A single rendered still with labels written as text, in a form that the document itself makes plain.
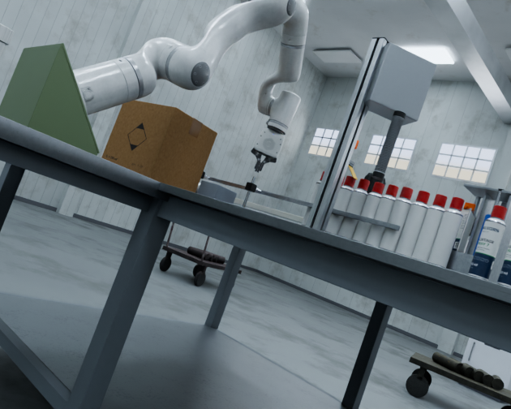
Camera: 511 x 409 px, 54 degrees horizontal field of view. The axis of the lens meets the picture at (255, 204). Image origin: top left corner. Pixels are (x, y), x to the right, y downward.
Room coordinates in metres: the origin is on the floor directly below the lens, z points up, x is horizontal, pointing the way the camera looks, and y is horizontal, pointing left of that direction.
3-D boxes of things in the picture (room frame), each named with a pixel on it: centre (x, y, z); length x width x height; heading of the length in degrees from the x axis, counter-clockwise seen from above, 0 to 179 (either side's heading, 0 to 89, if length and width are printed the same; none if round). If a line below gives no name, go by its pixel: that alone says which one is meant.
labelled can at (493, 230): (1.31, -0.62, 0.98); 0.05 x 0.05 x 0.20
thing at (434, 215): (1.43, -0.50, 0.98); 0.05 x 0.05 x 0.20
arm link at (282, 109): (1.92, 0.02, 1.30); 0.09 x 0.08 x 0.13; 67
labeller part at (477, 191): (1.42, -0.64, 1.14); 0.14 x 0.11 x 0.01; 46
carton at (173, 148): (1.90, 0.42, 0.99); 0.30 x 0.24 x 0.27; 53
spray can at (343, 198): (1.63, -0.27, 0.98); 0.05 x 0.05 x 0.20
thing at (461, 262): (1.42, -0.63, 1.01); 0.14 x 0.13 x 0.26; 46
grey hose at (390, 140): (1.46, -0.31, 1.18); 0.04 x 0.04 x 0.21
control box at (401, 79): (1.51, -0.28, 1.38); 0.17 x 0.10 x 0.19; 101
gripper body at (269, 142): (1.92, 0.03, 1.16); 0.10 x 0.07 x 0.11; 89
